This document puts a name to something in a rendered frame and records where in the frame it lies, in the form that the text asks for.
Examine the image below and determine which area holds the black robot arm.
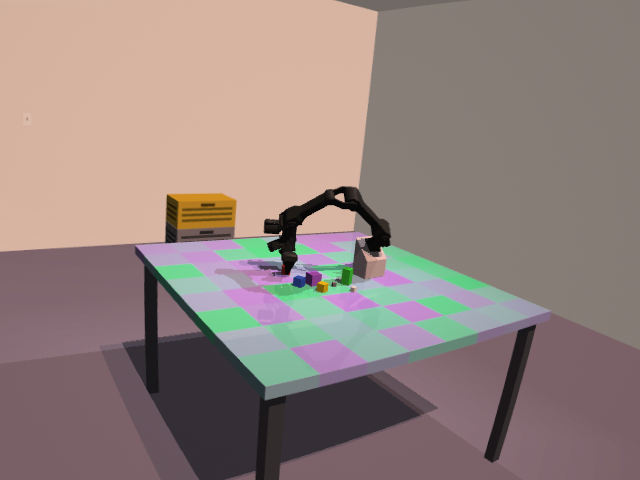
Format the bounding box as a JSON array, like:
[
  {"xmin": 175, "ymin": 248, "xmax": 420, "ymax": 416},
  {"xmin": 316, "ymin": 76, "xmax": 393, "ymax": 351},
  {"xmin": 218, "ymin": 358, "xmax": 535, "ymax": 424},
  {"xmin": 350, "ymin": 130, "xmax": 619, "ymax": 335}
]
[{"xmin": 264, "ymin": 186, "xmax": 391, "ymax": 252}]

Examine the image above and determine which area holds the blue cube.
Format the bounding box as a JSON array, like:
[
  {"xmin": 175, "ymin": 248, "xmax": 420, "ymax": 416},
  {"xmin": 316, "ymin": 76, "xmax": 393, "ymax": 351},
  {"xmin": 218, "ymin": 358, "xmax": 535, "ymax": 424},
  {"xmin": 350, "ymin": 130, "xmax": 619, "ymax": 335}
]
[{"xmin": 293, "ymin": 275, "xmax": 306, "ymax": 288}]

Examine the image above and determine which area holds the yellow block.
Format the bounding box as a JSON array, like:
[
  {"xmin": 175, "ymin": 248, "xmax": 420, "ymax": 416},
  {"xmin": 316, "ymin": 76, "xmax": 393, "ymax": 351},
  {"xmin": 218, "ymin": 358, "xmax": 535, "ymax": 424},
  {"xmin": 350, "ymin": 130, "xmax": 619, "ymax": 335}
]
[{"xmin": 316, "ymin": 281, "xmax": 329, "ymax": 293}]

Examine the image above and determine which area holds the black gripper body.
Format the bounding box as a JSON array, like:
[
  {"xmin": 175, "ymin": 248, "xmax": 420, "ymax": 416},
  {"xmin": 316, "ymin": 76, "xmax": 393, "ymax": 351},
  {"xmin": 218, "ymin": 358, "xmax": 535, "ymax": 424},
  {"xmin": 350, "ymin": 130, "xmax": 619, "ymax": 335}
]
[{"xmin": 278, "ymin": 235, "xmax": 298, "ymax": 262}]

